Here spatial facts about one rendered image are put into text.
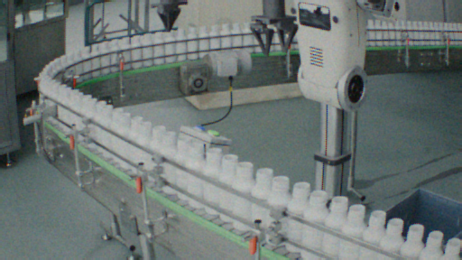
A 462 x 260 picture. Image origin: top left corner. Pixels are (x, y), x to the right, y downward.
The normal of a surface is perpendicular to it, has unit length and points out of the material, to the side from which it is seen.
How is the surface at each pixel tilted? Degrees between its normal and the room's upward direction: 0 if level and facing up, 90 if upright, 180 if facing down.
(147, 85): 90
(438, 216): 90
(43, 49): 90
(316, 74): 90
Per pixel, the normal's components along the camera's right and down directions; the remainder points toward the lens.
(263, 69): 0.38, 0.29
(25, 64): 0.65, 0.23
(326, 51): -0.77, 0.22
